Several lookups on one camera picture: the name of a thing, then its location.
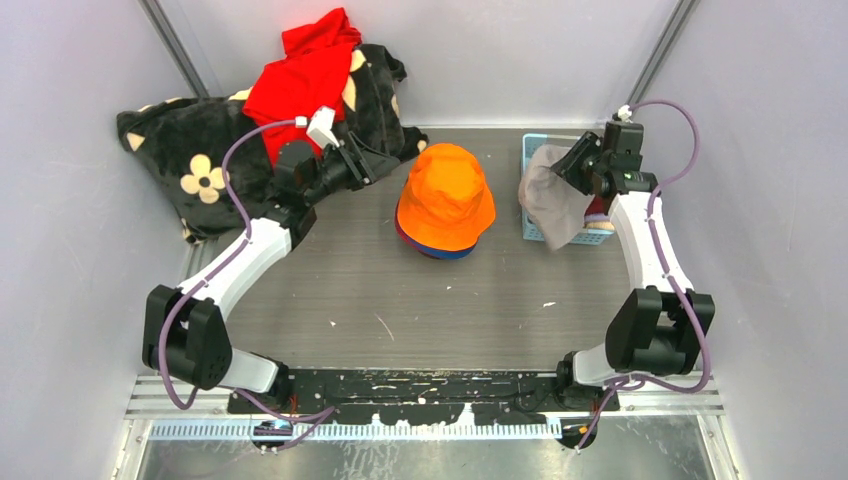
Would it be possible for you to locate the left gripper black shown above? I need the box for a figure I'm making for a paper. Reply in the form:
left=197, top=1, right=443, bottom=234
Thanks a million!
left=303, top=132, right=398, bottom=206

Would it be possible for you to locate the grey bucket hat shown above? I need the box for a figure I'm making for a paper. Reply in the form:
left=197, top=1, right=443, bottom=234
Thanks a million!
left=518, top=144, right=593, bottom=251

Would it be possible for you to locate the light blue plastic basket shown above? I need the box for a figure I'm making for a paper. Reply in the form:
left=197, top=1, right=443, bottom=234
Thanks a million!
left=520, top=133, right=614, bottom=246

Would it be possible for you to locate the orange hat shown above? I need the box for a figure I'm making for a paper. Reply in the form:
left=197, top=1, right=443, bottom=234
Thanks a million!
left=396, top=143, right=497, bottom=252

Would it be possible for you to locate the red bucket hat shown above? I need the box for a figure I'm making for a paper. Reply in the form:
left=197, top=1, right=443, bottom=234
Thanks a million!
left=394, top=216, right=431, bottom=258

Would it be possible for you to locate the blue bucket hat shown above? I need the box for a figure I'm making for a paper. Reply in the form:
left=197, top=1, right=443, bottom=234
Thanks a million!
left=414, top=240, right=475, bottom=260

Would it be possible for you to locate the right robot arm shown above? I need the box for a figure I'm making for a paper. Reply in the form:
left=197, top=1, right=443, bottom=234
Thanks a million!
left=552, top=120, right=715, bottom=411

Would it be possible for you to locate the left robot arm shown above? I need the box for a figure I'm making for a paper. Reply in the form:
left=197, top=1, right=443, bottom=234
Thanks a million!
left=142, top=133, right=402, bottom=413

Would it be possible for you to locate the dark red hat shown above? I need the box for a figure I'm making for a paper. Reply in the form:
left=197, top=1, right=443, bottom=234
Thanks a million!
left=584, top=197, right=609, bottom=225

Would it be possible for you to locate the red cloth on blanket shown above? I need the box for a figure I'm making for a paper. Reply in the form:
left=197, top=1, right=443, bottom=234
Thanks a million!
left=242, top=7, right=362, bottom=127

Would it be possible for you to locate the black floral plush blanket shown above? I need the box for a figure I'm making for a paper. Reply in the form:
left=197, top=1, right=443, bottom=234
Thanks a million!
left=116, top=44, right=428, bottom=243

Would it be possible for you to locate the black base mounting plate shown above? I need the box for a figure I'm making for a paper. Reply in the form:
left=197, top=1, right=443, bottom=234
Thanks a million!
left=227, top=369, right=604, bottom=426

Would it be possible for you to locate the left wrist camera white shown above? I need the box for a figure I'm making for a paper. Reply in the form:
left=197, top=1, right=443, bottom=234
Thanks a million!
left=306, top=106, right=341, bottom=150

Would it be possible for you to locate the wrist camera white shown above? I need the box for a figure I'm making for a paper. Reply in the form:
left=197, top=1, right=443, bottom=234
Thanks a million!
left=306, top=106, right=341, bottom=150
left=613, top=104, right=634, bottom=123

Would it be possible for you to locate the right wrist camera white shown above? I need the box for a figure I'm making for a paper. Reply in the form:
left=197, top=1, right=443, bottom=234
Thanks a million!
left=613, top=104, right=634, bottom=123

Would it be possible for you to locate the aluminium rail frame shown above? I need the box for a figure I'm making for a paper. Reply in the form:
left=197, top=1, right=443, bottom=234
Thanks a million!
left=124, top=374, right=725, bottom=441

